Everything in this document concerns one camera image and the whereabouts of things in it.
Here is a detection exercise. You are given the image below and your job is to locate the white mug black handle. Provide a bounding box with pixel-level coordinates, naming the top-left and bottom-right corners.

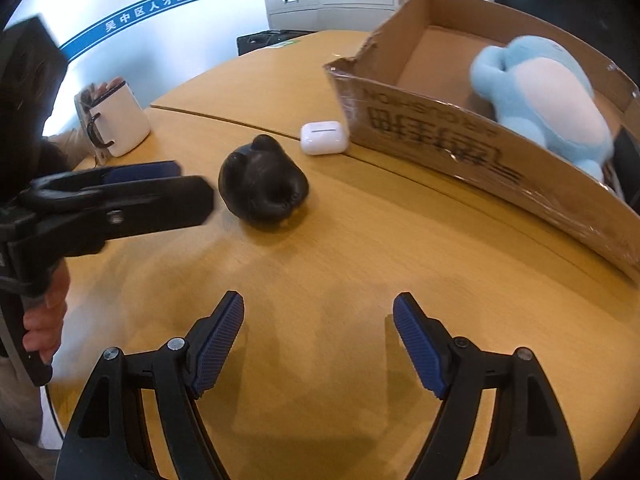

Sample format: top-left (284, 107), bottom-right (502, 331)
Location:
top-left (74, 79), bottom-right (151, 165)

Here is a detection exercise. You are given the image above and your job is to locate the person's left hand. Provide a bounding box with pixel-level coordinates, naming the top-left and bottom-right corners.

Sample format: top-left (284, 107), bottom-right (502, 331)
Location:
top-left (23, 260), bottom-right (70, 364)

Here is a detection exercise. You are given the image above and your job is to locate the black round plush toy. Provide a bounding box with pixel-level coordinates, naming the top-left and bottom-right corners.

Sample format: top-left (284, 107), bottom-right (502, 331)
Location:
top-left (218, 134), bottom-right (309, 224)

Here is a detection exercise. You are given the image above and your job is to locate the light blue plush toy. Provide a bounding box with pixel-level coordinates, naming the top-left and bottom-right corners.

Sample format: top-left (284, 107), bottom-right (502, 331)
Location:
top-left (470, 36), bottom-right (614, 183)

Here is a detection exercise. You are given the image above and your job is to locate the white earbuds case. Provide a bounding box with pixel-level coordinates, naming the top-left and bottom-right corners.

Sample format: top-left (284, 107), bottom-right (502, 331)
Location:
top-left (299, 120), bottom-right (349, 156)

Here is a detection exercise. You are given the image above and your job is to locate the green white sticker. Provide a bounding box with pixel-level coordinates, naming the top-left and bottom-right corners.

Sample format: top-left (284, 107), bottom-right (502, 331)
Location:
top-left (265, 39), bottom-right (299, 49)

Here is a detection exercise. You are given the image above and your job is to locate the open cardboard box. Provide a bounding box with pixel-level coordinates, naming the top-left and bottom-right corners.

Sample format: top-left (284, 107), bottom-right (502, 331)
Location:
top-left (326, 0), bottom-right (639, 278)

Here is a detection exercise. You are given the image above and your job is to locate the black suitcase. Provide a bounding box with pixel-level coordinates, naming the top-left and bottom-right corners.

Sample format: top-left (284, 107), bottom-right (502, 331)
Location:
top-left (236, 29), bottom-right (312, 56)

